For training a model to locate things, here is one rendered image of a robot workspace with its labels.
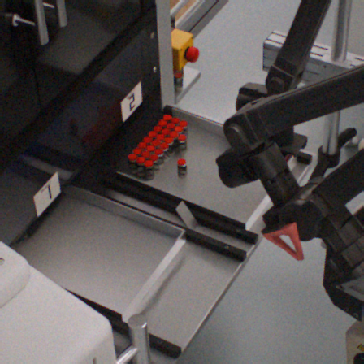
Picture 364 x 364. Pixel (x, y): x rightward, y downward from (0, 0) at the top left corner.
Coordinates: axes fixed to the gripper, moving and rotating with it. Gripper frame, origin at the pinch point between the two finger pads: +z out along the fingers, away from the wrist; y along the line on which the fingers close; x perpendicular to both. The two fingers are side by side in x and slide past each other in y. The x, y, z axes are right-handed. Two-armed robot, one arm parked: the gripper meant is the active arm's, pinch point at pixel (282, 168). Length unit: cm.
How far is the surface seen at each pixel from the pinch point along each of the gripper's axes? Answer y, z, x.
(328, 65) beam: 27, 35, -84
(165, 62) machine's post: 35.3, -14.6, -7.7
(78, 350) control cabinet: -26, -62, 99
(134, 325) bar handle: -26, -55, 89
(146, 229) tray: 18.7, 1.3, 29.7
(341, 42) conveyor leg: 24, 26, -86
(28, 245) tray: 39, 0, 47
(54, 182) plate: 34, -15, 39
